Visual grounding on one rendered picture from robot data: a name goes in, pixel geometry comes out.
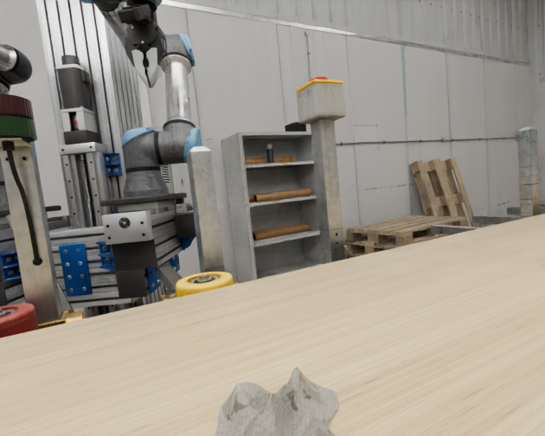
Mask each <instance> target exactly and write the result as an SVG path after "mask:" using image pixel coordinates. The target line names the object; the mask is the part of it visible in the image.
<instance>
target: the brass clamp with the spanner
mask: <svg viewBox="0 0 545 436"><path fill-rule="evenodd" d="M81 319H85V317H84V313H83V311H76V312H72V313H69V311H63V312H62V313H61V316H60V319H57V320H54V321H49V322H46V323H41V324H38V330H39V329H43V328H48V327H51V326H55V325H59V324H66V323H70V322H73V321H78V320H81Z"/></svg>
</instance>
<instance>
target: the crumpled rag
mask: <svg viewBox="0 0 545 436"><path fill-rule="evenodd" d="M338 406H339V402H338V394H337V392H336V391H333V390H332V389H331V388H324V387H321V386H318V385H317V384H316V383H313V382H311V381H309V380H308V379H307V378H306V377H305V376H304V375H303V374H302V372H301V370H300V369H299V368H298V367H295V369H293V371H292V374H291V377H290V379H289V382H288V383H287V384H284V385H283V386H282V387H281V388H280V389H279V390H278V391H276V392H274V393H271V392H268V391H267V390H265V389H264V388H263V387H261V386H260V385H259V384H258V383H255V382H250V381H244V382H240V383H237V385H236V386H235V387H234V390H233V392H232V393H231V395H230V396H229V397H228V398H227V400H226V401H225V402H224V403H223V404H222V406H220V408H219V413H218V422H217V427H216V430H215V436H335V435H334V434H333V432H332V431H331V430H330V429H329V425H328V423H330V422H329V419H330V418H331V416H332V417H333V415H334V412H336V411H335V410H337V409H338ZM339 407H340V406H339ZM333 411H334V412H333Z"/></svg>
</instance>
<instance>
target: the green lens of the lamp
mask: <svg viewBox="0 0 545 436"><path fill-rule="evenodd" d="M0 135H11V136H24V137H30V138H34V139H35V141H36V140H37V135H36V129H35V121H34V120H32V119H26V118H21V117H13V116H0Z"/></svg>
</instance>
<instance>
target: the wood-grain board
mask: <svg viewBox="0 0 545 436"><path fill-rule="evenodd" d="M295 367H298V368H299V369H300V370H301V372H302V374H303V375H304V376H305V377H306V378H307V379H308V380H309V381H311V382H313V383H316V384H317V385H318V386H321V387H324V388H331V389H332V390H333V391H336V392H337V394H338V402H339V406H340V407H339V406H338V409H337V410H335V411H336V412H334V411H333V412H334V415H333V417H332V416H331V418H330V419H329V422H330V423H328V425H329V429H330V430H331V431H332V432H333V434H334V435H335V436H545V214H542V215H536V216H531V217H528V218H523V219H520V220H516V221H509V222H505V223H501V224H497V225H493V226H489V227H486V228H479V229H475V230H471V231H467V232H463V233H459V234H452V235H448V236H445V237H440V238H437V239H433V240H426V241H422V242H418V243H414V244H410V245H406V246H403V247H396V248H391V249H388V250H384V251H380V252H376V253H369V254H365V255H361V256H357V257H354V258H349V259H346V260H339V261H335V262H331V263H327V264H323V265H319V266H313V267H308V268H305V269H301V270H297V271H293V272H286V273H282V274H278V275H274V276H271V277H266V278H263V279H256V280H252V281H248V282H244V283H240V284H236V285H230V286H225V287H222V288H217V289H214V290H210V291H205V292H199V293H195V294H191V295H187V296H183V297H180V298H173V299H169V300H164V301H161V302H156V303H153V304H149V305H142V306H139V307H134V308H131V309H127V310H122V311H115V312H112V313H108V314H104V315H100V316H97V317H90V318H85V319H81V320H78V321H73V322H70V323H66V324H59V325H55V326H51V327H48V328H43V329H39V330H32V331H29V332H25V333H21V334H17V335H13V336H9V337H2V338H0V436H215V430H216V427H217V422H218V413H219V408H220V406H222V404H223V403H224V402H225V401H226V400H227V398H228V397H229V396H230V395H231V393H232V392H233V390H234V387H235V386H236V385H237V383H240V382H255V383H258V384H259V385H260V386H261V387H263V388H264V389H265V390H267V391H268V392H271V393H274V392H276V391H278V390H279V389H280V388H281V387H282V386H283V385H284V384H287V383H288V382H289V379H290V377H291V374H292V371H293V369H295Z"/></svg>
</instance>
